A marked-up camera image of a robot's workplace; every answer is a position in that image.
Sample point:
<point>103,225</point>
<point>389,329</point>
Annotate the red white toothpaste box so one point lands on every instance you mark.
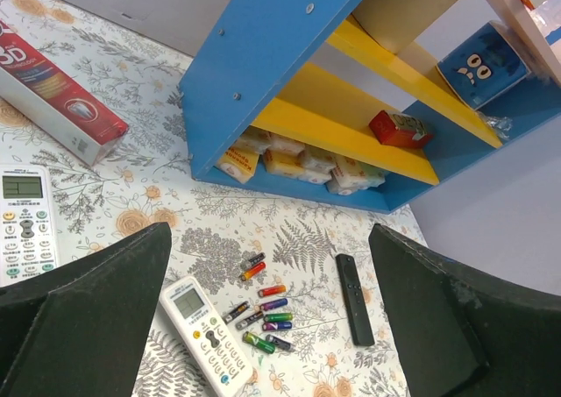
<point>55,102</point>

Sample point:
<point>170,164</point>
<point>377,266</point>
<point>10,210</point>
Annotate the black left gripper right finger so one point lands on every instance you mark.
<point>459,331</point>

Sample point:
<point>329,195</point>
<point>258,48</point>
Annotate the small white remote control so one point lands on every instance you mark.
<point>208,339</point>

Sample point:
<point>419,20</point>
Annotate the yellow sponge pack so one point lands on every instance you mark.
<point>239,161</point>

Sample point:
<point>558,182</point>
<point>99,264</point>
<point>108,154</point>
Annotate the blue paper cup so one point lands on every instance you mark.
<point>484,66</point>

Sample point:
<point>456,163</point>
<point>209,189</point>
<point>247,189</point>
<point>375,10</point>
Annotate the grey black battery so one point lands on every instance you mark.
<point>249,320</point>

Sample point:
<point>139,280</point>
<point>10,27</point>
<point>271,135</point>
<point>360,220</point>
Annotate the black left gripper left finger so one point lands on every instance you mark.
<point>81,329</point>

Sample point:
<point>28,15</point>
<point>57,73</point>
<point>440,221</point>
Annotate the black slim remote control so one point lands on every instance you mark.
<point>354,302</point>

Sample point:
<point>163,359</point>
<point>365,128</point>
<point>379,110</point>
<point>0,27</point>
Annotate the red snack box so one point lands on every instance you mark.
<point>400,130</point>

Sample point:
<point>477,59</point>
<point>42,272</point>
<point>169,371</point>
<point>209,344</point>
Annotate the blue purple battery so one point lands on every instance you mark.
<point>272,326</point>

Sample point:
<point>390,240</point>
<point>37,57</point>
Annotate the large white remote control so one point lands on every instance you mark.
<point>28,235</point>

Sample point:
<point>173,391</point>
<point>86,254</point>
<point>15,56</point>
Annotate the blue yellow wooden shelf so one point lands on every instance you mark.
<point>254,69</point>

